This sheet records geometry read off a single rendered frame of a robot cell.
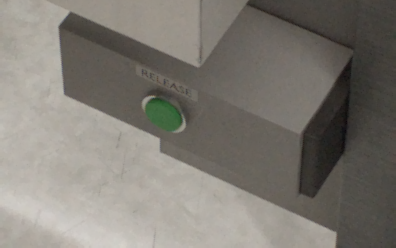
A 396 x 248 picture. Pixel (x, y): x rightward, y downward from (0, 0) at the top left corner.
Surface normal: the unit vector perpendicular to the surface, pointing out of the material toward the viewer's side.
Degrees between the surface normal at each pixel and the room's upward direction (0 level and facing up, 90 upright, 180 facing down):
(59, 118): 0
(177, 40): 90
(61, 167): 0
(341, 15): 90
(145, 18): 90
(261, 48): 0
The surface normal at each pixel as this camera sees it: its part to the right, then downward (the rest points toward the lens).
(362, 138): -0.49, 0.69
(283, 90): 0.00, -0.61
